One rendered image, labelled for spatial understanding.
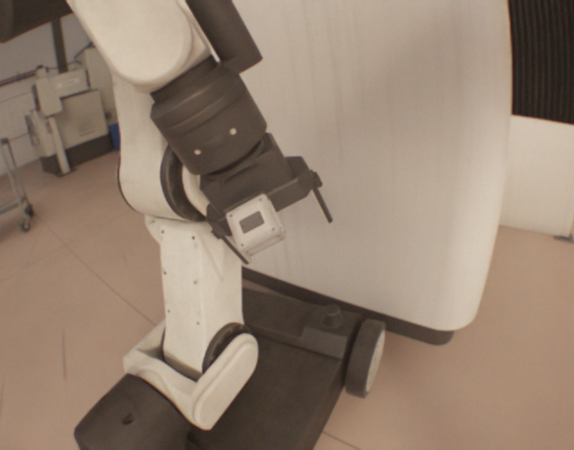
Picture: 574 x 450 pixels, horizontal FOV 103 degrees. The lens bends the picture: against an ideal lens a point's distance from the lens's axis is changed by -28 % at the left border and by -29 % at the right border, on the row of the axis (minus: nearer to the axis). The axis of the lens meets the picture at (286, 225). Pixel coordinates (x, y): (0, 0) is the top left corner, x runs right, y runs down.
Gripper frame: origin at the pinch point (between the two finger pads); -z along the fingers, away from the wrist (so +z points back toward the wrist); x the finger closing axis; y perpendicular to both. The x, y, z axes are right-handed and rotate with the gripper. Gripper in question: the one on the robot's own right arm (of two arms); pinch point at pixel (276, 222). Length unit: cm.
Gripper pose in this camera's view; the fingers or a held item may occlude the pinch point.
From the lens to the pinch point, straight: 36.5
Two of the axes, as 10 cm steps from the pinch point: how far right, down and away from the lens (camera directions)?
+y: -2.1, -5.9, 7.8
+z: -4.2, -6.7, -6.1
